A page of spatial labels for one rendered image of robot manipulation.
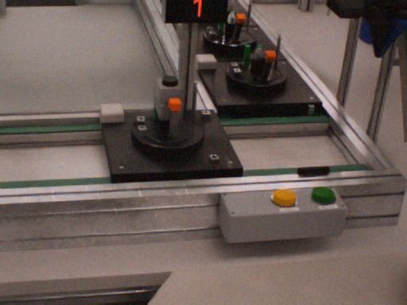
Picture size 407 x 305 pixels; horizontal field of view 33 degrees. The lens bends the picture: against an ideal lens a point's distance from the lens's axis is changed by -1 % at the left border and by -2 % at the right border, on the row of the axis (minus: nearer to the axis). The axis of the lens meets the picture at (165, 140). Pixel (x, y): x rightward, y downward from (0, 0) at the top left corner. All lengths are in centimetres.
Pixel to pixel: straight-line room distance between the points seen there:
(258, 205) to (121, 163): 26
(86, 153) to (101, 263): 28
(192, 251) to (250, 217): 13
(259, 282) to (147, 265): 19
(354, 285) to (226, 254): 22
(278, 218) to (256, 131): 34
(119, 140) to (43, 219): 24
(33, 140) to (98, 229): 29
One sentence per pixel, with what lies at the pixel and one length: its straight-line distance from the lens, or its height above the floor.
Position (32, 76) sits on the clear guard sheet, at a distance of 142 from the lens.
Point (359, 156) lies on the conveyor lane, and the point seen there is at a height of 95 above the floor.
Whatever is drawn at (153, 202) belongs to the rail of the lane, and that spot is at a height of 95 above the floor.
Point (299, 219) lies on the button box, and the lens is 120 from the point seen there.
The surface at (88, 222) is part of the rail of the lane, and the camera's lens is 120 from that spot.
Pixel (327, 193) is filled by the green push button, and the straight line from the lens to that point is 123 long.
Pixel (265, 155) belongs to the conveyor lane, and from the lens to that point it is 142.
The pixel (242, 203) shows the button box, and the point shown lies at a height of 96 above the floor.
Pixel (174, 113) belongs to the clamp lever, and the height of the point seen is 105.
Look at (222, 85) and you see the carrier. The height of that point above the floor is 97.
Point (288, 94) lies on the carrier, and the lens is 157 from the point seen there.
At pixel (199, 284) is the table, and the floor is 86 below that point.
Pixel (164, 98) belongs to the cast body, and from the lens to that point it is 128.
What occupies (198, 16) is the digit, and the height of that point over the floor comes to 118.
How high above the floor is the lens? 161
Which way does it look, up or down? 29 degrees down
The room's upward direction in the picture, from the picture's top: 3 degrees clockwise
